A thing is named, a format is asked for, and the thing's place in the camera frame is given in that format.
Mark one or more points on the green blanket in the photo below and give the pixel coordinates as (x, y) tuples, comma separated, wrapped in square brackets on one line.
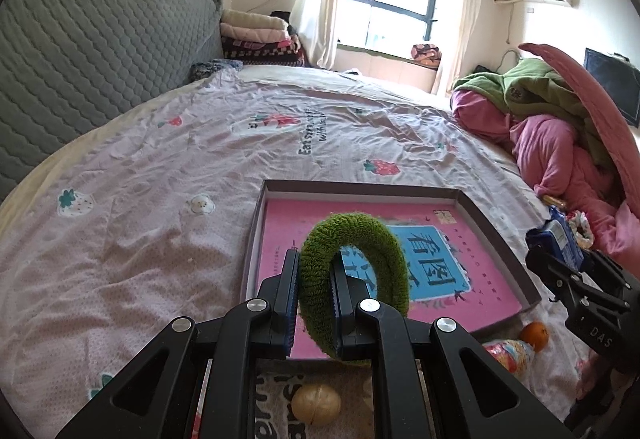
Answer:
[(533, 87)]

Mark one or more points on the small orange mandarin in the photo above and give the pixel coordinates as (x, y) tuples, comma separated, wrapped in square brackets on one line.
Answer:
[(536, 335)]

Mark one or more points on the tan walnut ball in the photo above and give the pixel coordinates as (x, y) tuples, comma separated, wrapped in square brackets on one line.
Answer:
[(316, 404)]

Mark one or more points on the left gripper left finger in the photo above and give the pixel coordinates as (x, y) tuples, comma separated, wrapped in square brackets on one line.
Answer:
[(197, 379)]

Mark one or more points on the patterned bag on sill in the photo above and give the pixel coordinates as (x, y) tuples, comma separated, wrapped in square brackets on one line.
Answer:
[(427, 55)]

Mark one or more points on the red blue snack bag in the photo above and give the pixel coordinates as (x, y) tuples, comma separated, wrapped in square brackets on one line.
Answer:
[(514, 355)]

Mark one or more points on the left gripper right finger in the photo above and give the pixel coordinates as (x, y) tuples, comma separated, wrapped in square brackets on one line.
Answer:
[(431, 380)]

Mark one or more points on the grey quilted headboard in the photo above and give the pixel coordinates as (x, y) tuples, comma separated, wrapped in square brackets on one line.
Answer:
[(71, 66)]

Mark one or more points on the wrapped biscuit snacks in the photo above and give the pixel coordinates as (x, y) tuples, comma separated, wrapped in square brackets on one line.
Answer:
[(576, 220)]

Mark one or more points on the pink strawberry bedsheet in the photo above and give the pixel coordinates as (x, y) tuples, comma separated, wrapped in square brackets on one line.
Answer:
[(152, 221)]

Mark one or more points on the dark cloth by headboard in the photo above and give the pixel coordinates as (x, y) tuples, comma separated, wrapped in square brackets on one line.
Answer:
[(202, 70)]

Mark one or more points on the person's right hand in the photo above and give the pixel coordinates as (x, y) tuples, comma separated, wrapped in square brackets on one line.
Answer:
[(587, 370)]

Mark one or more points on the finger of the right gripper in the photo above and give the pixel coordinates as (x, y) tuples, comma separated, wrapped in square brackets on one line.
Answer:
[(611, 278), (560, 280)]

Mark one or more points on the stack of folded blankets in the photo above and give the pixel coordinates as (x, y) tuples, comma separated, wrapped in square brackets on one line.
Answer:
[(261, 38)]

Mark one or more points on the black wall television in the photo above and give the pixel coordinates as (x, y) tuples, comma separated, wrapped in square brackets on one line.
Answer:
[(620, 79)]

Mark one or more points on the pink quilt pile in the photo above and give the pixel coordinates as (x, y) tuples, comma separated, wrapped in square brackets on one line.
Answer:
[(546, 150)]

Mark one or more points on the grey shallow cardboard box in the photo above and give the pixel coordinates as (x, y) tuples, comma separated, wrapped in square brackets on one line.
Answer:
[(459, 265)]

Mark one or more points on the blue snack packet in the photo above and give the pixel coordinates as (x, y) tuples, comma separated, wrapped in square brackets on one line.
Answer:
[(556, 239)]

